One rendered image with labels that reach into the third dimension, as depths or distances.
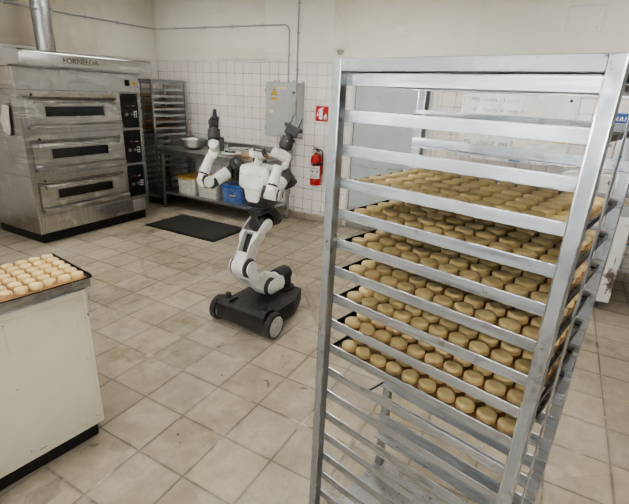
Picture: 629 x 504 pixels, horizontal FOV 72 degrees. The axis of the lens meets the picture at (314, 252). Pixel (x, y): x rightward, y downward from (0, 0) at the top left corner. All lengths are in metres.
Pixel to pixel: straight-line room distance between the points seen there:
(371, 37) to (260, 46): 1.62
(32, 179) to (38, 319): 3.46
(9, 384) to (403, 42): 4.91
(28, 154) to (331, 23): 3.75
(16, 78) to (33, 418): 3.79
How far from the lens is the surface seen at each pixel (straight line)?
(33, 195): 5.60
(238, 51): 6.79
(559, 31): 5.34
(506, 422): 1.28
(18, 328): 2.22
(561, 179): 0.98
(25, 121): 5.50
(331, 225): 1.24
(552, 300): 1.01
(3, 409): 2.36
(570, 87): 0.98
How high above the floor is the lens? 1.73
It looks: 20 degrees down
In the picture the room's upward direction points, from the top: 3 degrees clockwise
